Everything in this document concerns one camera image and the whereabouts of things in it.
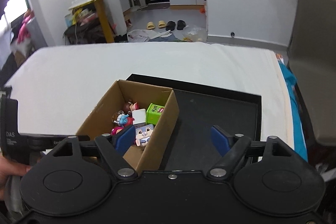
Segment yellow side table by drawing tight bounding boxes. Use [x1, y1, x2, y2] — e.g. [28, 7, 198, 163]
[68, 0, 114, 43]

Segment white plastic bag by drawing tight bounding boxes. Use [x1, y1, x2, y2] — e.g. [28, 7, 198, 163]
[127, 30, 173, 43]

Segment grey bunny cube toy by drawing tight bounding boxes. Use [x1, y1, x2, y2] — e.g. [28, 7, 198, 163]
[135, 124, 154, 148]

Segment black tray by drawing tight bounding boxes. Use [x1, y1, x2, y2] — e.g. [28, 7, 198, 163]
[128, 74, 262, 171]

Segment person's left hand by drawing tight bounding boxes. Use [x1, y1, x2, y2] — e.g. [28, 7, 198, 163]
[0, 155, 33, 201]

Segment pink bear figurine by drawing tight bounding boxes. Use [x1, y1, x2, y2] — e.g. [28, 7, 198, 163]
[110, 126, 123, 136]

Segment green hexagonal box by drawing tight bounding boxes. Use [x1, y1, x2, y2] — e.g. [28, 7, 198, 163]
[146, 103, 165, 125]

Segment brown haired doll figurine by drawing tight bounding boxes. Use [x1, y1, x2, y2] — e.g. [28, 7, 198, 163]
[122, 100, 139, 115]

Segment red crab toy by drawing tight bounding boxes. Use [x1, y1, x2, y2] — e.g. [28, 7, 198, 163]
[112, 110, 134, 127]

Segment grey chair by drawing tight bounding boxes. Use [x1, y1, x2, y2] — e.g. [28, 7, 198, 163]
[289, 0, 335, 146]

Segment white charger plug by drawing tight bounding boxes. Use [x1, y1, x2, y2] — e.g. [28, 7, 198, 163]
[132, 109, 146, 124]

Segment brown cardboard box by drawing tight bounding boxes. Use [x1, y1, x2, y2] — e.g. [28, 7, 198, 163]
[76, 80, 179, 173]

